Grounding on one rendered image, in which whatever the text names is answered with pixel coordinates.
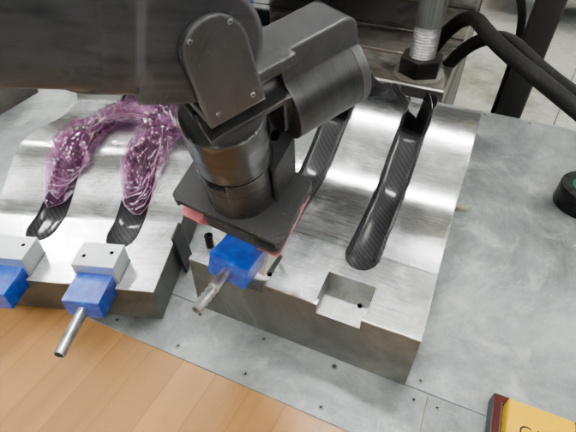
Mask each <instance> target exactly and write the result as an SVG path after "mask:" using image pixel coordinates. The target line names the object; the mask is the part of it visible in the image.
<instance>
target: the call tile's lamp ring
mask: <svg viewBox="0 0 576 432"><path fill-rule="evenodd" d="M508 400H509V398H508V397H505V396H502V395H500V394H498V393H495V400H494V408H493V416H492V424H491V431H490V432H499V425H500V416H501V402H504V403H506V402H507V401H508Z"/></svg>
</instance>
